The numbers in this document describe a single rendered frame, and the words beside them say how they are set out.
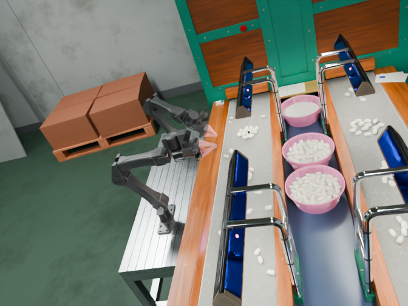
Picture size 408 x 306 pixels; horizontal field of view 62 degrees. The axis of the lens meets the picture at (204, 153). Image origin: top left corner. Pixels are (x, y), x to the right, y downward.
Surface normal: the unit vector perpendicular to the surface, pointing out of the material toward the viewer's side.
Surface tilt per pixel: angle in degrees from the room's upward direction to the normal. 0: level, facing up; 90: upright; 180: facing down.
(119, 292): 0
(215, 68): 90
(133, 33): 90
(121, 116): 90
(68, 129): 90
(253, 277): 0
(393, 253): 0
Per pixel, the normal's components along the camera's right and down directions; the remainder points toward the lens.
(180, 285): -0.29, -0.78
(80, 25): -0.07, 0.60
